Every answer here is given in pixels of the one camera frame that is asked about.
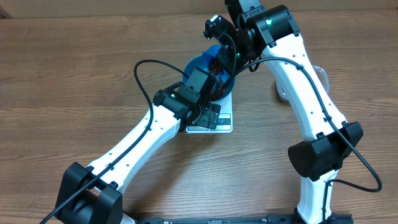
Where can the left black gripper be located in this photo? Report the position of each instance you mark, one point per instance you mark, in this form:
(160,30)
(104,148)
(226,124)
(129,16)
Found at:
(204,119)

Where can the clear plastic food container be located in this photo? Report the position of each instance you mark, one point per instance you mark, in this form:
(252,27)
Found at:
(322,76)

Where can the red beans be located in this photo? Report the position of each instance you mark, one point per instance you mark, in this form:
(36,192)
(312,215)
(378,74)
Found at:
(217,91)

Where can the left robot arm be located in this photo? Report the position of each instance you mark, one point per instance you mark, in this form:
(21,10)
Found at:
(94,194)

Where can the blue plastic measuring scoop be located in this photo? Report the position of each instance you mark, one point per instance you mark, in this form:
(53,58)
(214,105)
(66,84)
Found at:
(209,59)

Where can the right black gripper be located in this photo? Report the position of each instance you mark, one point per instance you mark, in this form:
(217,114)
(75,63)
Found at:
(226,56)

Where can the white digital kitchen scale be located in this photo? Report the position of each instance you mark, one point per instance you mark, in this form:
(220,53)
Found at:
(225,120)

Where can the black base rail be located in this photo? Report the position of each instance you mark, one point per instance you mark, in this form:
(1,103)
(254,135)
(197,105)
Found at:
(270,219)

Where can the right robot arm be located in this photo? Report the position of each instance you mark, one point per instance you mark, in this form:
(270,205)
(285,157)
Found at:
(255,35)

